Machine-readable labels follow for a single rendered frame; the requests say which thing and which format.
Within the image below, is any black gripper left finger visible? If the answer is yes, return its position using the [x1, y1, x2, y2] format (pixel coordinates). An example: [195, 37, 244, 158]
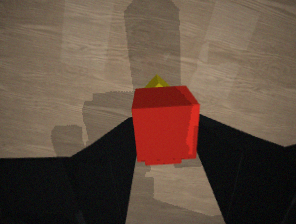
[0, 117, 137, 224]

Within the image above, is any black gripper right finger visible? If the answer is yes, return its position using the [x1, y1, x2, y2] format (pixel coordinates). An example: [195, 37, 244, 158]
[196, 114, 296, 224]

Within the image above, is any yellow cube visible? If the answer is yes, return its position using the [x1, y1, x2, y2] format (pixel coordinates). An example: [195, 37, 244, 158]
[144, 74, 170, 88]

